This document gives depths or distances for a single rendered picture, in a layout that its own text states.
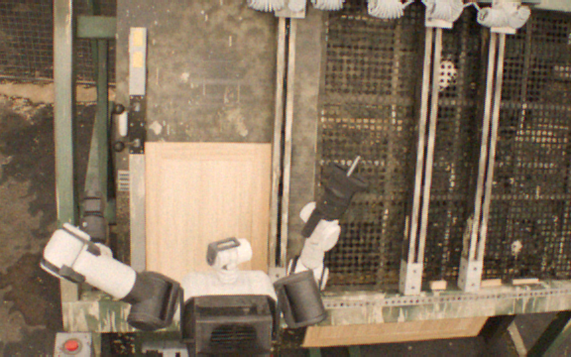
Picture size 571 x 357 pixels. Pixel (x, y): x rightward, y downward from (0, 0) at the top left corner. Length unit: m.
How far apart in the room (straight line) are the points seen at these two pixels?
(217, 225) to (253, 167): 0.24
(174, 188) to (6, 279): 1.63
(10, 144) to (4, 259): 0.99
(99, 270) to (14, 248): 2.09
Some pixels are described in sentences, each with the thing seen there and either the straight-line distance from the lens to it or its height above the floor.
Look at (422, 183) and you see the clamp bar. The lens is 2.32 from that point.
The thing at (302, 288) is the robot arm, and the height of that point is 1.36.
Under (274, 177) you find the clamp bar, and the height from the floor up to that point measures 1.31.
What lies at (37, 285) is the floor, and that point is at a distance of 3.51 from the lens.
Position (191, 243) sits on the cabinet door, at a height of 1.06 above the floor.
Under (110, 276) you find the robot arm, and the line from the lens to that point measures 1.66.
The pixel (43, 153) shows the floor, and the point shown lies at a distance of 4.25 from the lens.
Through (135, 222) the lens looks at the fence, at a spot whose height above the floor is 1.15.
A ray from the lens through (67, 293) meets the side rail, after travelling 2.28.
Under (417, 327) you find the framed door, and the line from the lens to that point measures 3.05.
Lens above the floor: 2.76
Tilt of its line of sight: 43 degrees down
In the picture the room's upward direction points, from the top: 10 degrees clockwise
